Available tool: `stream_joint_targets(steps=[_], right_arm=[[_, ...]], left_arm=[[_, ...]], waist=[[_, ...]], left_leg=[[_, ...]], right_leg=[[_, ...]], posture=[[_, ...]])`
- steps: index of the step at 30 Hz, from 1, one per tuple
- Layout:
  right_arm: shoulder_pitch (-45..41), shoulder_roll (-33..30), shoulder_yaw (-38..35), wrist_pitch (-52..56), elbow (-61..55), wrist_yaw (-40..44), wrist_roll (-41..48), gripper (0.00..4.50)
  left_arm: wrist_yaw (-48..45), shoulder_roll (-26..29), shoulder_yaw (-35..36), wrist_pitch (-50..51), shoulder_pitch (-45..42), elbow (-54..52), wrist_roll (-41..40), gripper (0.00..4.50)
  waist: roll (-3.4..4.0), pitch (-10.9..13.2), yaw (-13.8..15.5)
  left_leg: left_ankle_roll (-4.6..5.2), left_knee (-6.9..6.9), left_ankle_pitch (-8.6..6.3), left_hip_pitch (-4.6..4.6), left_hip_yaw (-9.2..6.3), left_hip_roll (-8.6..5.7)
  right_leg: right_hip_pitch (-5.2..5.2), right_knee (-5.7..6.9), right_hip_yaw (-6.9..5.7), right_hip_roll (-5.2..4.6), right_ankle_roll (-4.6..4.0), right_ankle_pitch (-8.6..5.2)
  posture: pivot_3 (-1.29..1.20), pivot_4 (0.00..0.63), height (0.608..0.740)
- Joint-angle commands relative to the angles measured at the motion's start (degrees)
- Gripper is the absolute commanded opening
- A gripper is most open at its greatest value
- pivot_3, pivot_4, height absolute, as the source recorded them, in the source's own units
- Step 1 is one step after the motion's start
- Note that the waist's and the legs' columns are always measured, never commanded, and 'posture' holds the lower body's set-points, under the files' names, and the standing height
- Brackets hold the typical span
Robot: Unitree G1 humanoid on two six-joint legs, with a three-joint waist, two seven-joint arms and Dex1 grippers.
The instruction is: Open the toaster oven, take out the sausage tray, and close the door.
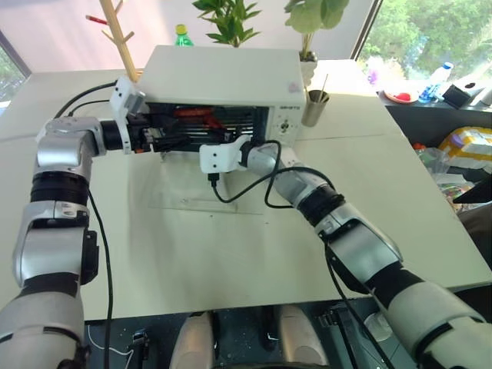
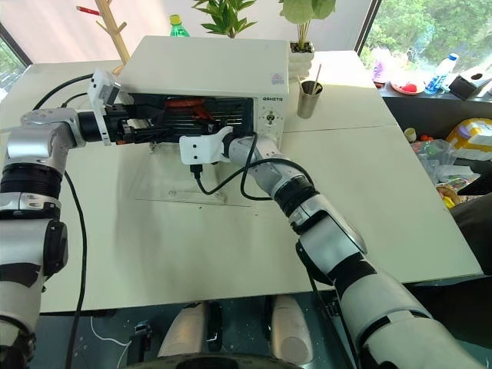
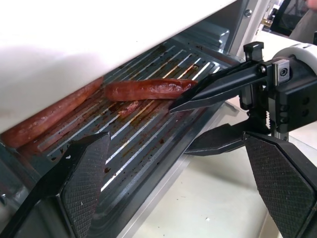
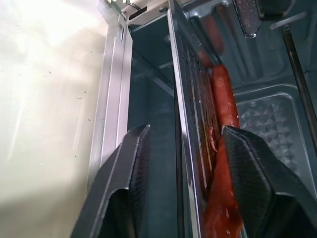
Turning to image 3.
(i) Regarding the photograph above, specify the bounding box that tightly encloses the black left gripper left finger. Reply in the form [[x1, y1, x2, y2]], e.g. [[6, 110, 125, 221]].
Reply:
[[0, 132, 111, 238]]

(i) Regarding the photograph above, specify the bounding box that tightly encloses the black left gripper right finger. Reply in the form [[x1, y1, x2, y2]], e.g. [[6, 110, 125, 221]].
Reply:
[[243, 131, 317, 238]]

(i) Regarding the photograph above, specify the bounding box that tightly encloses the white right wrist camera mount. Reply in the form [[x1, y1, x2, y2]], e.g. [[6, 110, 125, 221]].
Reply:
[[272, 43, 317, 75]]

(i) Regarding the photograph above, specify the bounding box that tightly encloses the toaster oven door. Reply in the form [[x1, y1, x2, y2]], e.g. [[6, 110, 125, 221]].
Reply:
[[133, 98, 317, 238]]

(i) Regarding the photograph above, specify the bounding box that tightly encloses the small browned sausage scrap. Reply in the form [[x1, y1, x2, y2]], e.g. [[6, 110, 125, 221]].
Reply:
[[118, 100, 140, 118]]

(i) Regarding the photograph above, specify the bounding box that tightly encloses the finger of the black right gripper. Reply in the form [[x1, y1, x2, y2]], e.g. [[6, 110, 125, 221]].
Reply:
[[184, 116, 271, 156], [169, 60, 270, 115]]

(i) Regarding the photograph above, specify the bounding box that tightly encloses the browned sausage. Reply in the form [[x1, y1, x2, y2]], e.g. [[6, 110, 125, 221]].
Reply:
[[104, 78, 199, 102], [0, 76, 105, 149]]

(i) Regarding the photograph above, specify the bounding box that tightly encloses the person in grey clothing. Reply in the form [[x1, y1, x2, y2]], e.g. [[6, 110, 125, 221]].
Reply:
[[289, 0, 317, 47]]

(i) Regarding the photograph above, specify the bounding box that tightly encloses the white toaster oven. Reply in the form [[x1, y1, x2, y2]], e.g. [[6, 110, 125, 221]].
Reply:
[[0, 0, 267, 208]]

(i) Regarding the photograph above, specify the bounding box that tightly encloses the black mesh office chair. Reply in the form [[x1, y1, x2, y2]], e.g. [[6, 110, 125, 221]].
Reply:
[[271, 0, 309, 38]]

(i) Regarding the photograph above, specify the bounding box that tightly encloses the greasy ribbed metal baking tray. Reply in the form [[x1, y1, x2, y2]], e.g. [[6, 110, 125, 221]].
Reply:
[[19, 41, 245, 224]]

